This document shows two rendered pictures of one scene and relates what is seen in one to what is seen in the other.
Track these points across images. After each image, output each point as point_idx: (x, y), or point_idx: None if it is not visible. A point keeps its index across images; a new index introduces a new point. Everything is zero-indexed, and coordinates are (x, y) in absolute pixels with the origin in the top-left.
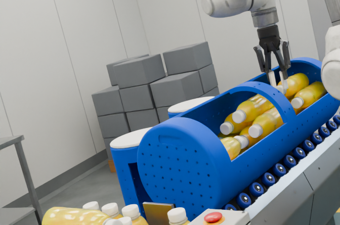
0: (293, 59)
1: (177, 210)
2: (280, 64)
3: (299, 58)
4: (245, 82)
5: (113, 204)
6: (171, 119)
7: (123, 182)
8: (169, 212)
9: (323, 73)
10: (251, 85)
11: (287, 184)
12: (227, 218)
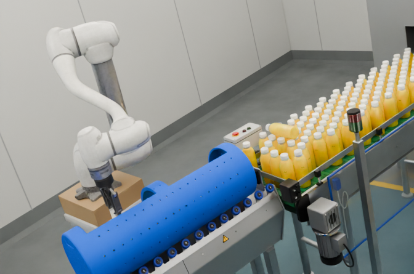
0: (79, 229)
1: (245, 143)
2: None
3: (74, 229)
4: (153, 189)
5: (271, 152)
6: (224, 146)
7: None
8: (248, 142)
9: (150, 140)
10: (156, 181)
11: None
12: (231, 135)
